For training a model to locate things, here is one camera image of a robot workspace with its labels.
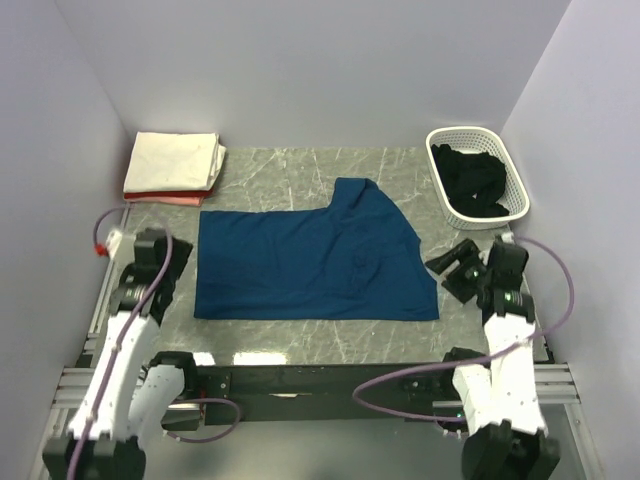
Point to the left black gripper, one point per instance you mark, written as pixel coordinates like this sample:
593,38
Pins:
181,250

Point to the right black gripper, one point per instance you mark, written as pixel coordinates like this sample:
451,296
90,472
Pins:
460,251

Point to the blue t-shirt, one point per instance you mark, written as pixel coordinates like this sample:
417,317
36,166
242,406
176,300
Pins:
358,258

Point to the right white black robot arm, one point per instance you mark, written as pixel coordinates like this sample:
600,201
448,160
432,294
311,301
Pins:
507,433

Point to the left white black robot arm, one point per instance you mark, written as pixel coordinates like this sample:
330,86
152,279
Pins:
129,393

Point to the white plastic laundry basket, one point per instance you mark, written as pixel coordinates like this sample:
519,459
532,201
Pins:
477,140

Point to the folded pink t-shirt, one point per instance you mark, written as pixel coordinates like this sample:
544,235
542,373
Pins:
171,200

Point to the black clothes in basket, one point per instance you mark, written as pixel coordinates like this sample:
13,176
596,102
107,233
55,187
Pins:
473,183

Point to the folded red t-shirt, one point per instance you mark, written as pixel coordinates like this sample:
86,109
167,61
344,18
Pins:
193,194

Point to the folded white t-shirt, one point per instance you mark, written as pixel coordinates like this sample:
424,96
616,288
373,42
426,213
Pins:
162,162

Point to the black base beam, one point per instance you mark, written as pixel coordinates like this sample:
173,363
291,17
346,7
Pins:
324,392

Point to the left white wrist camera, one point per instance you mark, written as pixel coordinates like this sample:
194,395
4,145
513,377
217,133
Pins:
117,245

